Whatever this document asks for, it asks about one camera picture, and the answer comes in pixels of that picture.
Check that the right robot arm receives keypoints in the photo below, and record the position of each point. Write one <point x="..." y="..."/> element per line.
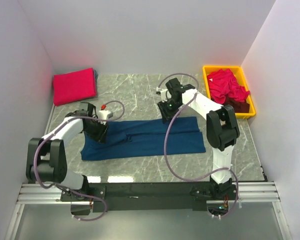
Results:
<point x="222" y="132"/>

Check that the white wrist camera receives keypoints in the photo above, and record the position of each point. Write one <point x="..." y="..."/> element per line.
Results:
<point x="104" y="114"/>
<point x="163" y="92"/>

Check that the dark red t-shirt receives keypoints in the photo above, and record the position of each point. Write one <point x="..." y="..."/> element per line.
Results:
<point x="239" y="107"/>

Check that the folded pink t-shirt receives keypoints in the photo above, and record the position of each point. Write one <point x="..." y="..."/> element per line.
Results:
<point x="73" y="86"/>

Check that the blue t-shirt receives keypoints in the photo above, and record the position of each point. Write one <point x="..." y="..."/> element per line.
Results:
<point x="143" y="138"/>

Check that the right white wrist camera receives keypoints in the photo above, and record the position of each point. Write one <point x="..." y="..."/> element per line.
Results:
<point x="163" y="92"/>

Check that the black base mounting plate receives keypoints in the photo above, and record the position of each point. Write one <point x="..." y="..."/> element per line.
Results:
<point x="132" y="196"/>

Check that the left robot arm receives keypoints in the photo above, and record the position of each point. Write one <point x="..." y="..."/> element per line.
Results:
<point x="46" y="156"/>

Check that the aluminium rail frame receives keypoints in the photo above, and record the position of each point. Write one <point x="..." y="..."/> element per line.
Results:
<point x="249" y="192"/>

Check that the crumpled pink t-shirt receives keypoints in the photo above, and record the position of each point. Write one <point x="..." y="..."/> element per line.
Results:
<point x="222" y="84"/>

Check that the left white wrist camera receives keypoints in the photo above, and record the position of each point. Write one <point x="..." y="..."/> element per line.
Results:
<point x="104" y="114"/>

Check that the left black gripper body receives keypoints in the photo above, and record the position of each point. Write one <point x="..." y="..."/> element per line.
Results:
<point x="96" y="130"/>

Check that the folded grey t-shirt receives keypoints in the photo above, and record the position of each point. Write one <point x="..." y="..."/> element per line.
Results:
<point x="96" y="75"/>

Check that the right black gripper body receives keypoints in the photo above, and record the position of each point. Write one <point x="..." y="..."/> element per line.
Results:
<point x="169" y="108"/>

